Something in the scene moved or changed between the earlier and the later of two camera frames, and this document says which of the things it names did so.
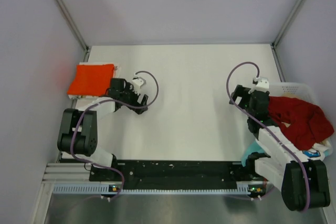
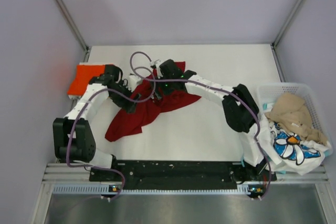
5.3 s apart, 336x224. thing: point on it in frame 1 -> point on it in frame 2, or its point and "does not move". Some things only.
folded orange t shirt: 92,80 does not move
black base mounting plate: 174,174 does not move
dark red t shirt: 303,124 -> 147,105
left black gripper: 128,88 does not move
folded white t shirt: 116,72 does not move
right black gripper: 243,92 -> 158,84
